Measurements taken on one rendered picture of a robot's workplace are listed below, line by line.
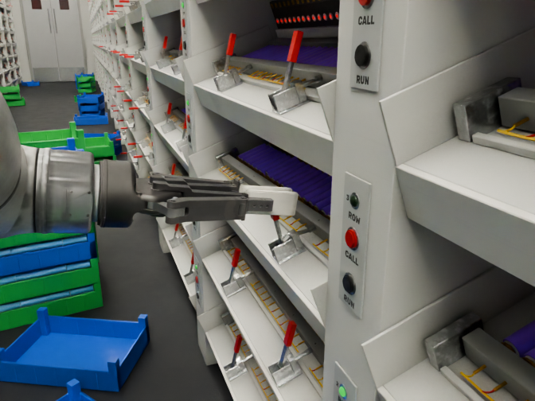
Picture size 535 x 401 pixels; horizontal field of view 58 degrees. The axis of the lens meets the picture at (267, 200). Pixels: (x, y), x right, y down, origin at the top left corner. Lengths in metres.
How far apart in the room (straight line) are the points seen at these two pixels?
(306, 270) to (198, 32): 0.57
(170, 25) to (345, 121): 1.33
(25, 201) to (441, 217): 0.38
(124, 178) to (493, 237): 0.37
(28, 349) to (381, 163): 1.20
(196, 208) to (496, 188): 0.32
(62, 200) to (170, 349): 0.86
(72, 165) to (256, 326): 0.45
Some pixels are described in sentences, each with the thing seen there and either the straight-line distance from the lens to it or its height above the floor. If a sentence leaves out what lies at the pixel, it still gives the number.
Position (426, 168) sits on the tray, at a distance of 0.35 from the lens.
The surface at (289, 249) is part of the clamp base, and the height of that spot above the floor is 0.50.
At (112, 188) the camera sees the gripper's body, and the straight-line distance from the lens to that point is 0.53.
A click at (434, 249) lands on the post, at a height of 0.60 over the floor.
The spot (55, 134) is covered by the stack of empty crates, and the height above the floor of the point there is 0.44.
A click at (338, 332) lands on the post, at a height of 0.50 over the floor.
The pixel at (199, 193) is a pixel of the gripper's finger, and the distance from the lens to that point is 0.55.
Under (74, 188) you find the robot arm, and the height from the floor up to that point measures 0.62.
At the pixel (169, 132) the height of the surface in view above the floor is 0.49.
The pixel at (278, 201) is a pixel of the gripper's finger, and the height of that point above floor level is 0.57.
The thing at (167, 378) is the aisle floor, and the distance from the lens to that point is 1.24.
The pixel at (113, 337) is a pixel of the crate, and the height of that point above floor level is 0.00.
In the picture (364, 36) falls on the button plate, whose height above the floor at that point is 0.76.
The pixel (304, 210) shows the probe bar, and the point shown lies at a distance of 0.68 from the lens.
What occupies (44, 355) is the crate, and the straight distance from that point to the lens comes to 1.40.
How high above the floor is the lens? 0.76
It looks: 19 degrees down
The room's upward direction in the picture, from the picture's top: straight up
